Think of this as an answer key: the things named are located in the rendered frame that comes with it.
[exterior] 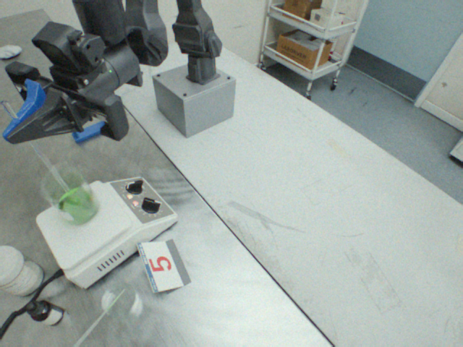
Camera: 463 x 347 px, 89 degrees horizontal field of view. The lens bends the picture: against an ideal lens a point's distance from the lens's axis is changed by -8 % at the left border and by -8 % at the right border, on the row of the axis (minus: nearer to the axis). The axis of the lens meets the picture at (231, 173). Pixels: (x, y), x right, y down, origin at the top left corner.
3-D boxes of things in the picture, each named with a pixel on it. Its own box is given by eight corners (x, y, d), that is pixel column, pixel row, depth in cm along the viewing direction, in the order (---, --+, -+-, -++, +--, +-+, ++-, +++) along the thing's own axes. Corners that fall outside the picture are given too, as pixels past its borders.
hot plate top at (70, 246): (100, 181, 45) (99, 178, 45) (135, 225, 40) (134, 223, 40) (36, 219, 40) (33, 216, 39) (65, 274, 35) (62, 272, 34)
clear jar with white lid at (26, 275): (3, 281, 40) (-30, 264, 34) (34, 256, 43) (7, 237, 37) (19, 305, 38) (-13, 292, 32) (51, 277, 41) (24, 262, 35)
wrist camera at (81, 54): (77, 61, 34) (61, 11, 29) (119, 72, 33) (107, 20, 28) (43, 80, 30) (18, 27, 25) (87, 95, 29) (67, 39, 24)
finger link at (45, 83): (52, 99, 34) (39, 74, 31) (100, 118, 32) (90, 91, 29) (40, 107, 32) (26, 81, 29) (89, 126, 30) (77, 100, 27)
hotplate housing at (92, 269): (143, 183, 55) (135, 158, 49) (180, 222, 50) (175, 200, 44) (44, 246, 45) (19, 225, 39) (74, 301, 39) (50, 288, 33)
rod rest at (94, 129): (108, 121, 68) (104, 110, 65) (113, 127, 66) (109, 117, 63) (72, 136, 63) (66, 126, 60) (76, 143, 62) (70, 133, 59)
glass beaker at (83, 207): (109, 217, 40) (90, 186, 34) (71, 236, 38) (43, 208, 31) (95, 188, 44) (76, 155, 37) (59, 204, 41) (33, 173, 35)
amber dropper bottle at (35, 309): (42, 311, 38) (16, 301, 32) (60, 302, 39) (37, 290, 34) (46, 329, 36) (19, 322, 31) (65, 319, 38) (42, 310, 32)
